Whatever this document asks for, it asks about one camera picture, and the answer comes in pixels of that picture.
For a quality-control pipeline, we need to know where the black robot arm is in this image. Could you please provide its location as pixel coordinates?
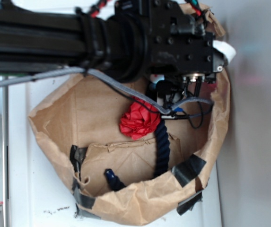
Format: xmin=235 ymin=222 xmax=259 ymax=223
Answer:
xmin=0 ymin=0 xmax=227 ymax=83

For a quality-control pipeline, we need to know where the white tray base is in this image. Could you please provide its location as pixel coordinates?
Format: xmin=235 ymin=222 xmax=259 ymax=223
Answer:
xmin=7 ymin=75 xmax=222 ymax=227

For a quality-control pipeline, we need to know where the dark blue twisted rope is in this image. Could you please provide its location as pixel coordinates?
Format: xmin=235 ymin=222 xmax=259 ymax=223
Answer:
xmin=104 ymin=119 xmax=169 ymax=192

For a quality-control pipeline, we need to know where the gray sleeved cable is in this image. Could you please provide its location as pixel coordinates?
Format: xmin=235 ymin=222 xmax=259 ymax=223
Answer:
xmin=0 ymin=67 xmax=214 ymax=114

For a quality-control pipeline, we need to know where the gray plush donkey toy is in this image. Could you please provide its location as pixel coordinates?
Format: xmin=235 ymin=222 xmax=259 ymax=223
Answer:
xmin=147 ymin=74 xmax=165 ymax=101

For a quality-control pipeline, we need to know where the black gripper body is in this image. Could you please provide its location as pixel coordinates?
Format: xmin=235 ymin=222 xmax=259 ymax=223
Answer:
xmin=148 ymin=0 xmax=225 ymax=75

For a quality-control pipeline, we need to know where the red crumpled paper ball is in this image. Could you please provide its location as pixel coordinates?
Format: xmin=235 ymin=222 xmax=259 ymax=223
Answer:
xmin=119 ymin=97 xmax=161 ymax=140

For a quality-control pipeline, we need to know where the brown paper bag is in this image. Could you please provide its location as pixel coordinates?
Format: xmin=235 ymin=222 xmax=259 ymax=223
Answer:
xmin=27 ymin=2 xmax=231 ymax=227

